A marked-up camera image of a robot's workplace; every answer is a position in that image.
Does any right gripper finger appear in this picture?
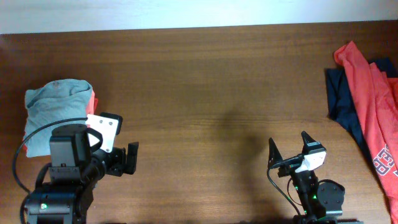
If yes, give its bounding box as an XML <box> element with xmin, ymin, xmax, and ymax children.
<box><xmin>301</xmin><ymin>131</ymin><xmax>317</xmax><ymax>146</ymax></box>
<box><xmin>267</xmin><ymin>138</ymin><xmax>283</xmax><ymax>169</ymax></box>

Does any light blue t-shirt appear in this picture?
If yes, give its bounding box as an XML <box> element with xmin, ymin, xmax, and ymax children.
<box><xmin>23</xmin><ymin>78</ymin><xmax>93</xmax><ymax>159</ymax></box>

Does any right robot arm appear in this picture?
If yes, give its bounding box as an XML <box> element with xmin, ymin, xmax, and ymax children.
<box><xmin>266</xmin><ymin>131</ymin><xmax>360</xmax><ymax>224</ymax></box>

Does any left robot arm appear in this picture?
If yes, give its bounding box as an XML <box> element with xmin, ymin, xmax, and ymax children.
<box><xmin>20</xmin><ymin>124</ymin><xmax>139</xmax><ymax>224</ymax></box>

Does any navy blue garment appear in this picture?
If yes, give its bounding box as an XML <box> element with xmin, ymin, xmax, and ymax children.
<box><xmin>326</xmin><ymin>58</ymin><xmax>397</xmax><ymax>175</ymax></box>

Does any folded pink shirt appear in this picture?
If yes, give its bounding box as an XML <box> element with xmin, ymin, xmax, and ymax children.
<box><xmin>22</xmin><ymin>88</ymin><xmax>97</xmax><ymax>157</ymax></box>

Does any red printed shirt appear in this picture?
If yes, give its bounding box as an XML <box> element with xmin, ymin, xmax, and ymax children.
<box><xmin>333</xmin><ymin>41</ymin><xmax>397</xmax><ymax>223</ymax></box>

